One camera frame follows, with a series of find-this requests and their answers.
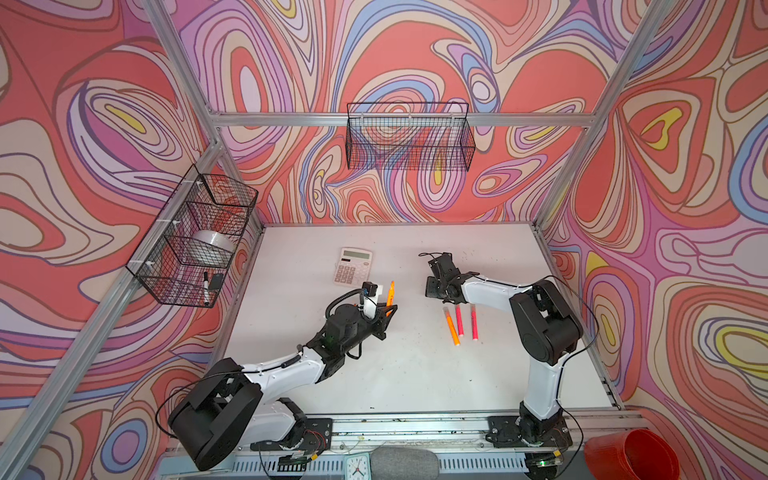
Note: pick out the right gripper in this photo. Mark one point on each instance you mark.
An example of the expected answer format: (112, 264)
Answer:
(430, 288)

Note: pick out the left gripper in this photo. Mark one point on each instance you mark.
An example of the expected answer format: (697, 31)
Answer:
(379, 325)

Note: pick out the orange marker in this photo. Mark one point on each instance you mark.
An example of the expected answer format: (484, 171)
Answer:
(452, 328)
(391, 294)

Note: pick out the pink marker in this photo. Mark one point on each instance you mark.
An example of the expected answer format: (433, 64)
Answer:
(474, 322)
(459, 324)

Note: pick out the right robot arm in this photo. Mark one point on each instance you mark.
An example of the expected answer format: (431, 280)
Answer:
(548, 329)

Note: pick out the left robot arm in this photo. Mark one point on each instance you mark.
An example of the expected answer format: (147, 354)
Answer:
(237, 404)

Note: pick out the pink calculator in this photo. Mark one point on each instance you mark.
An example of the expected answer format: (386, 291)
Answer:
(353, 267)

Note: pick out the small white clock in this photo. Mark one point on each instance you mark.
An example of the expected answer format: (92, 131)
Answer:
(357, 467)

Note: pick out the silver tape roll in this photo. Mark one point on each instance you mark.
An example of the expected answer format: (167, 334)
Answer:
(215, 239)

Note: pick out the red bucket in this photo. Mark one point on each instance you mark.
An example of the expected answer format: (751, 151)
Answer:
(631, 455)

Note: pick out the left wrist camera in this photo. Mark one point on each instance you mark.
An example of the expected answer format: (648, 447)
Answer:
(369, 299)

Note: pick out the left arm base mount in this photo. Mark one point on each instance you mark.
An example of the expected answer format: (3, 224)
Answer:
(308, 436)

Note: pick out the black wire basket back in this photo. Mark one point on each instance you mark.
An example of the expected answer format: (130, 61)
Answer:
(409, 136)

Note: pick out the black wire basket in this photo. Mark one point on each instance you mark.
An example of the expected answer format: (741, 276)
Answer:
(169, 263)
(409, 136)

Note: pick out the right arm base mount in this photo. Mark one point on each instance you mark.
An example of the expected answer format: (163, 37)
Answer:
(528, 432)

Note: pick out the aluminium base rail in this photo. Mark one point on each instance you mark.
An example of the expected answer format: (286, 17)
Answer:
(457, 438)

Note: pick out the black wire basket left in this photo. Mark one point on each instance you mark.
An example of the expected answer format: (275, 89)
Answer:
(169, 263)

